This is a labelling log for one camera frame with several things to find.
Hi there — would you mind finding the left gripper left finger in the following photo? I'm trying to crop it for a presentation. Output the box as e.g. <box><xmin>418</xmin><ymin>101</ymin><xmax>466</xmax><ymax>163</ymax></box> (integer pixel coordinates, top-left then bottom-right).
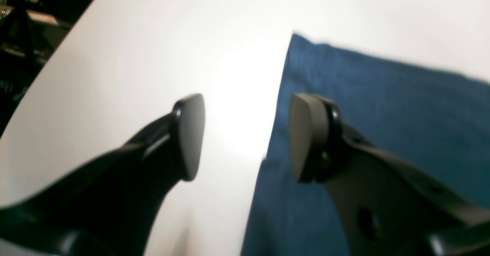
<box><xmin>0</xmin><ymin>93</ymin><xmax>205</xmax><ymax>256</ymax></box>

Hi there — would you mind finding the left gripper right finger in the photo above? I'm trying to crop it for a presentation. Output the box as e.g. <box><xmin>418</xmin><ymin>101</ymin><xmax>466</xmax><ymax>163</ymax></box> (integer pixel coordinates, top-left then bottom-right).
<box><xmin>289</xmin><ymin>93</ymin><xmax>490</xmax><ymax>256</ymax></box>

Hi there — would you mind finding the dark blue T-shirt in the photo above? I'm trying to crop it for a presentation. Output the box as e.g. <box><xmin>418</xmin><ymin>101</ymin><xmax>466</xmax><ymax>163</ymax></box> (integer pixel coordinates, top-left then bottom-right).
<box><xmin>240</xmin><ymin>33</ymin><xmax>490</xmax><ymax>256</ymax></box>

